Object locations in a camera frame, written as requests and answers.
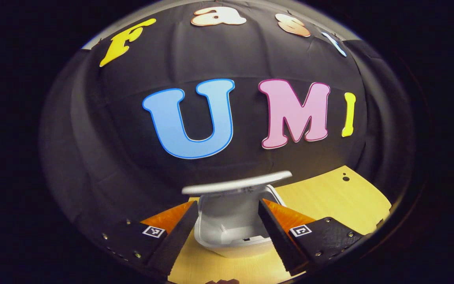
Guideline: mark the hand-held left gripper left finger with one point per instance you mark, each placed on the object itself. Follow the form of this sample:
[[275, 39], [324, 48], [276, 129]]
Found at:
[[179, 236]]

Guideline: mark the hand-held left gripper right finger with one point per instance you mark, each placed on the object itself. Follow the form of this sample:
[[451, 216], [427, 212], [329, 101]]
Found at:
[[278, 236]]

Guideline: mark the white desktop garbage bin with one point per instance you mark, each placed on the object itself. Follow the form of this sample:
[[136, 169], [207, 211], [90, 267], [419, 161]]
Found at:
[[231, 221]]

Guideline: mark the wooden desktop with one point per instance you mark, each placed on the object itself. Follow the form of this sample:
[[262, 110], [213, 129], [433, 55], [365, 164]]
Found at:
[[329, 201]]

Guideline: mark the black backdrop cloth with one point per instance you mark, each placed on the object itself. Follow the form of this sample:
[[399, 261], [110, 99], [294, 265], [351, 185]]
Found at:
[[242, 55]]

